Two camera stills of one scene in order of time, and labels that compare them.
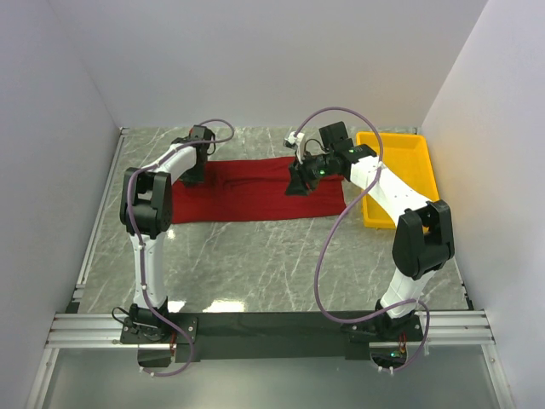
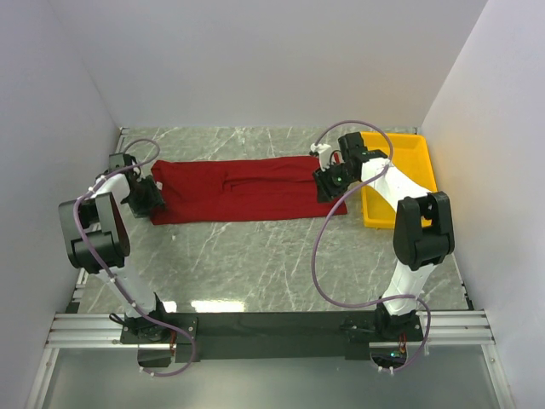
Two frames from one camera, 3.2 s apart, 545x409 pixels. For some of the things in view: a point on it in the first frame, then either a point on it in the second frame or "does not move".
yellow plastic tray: (407, 156) does not move
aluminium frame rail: (458, 328) does not move
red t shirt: (248, 189) does not move
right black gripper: (299, 177) -> (326, 192)
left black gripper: (192, 180) -> (153, 199)
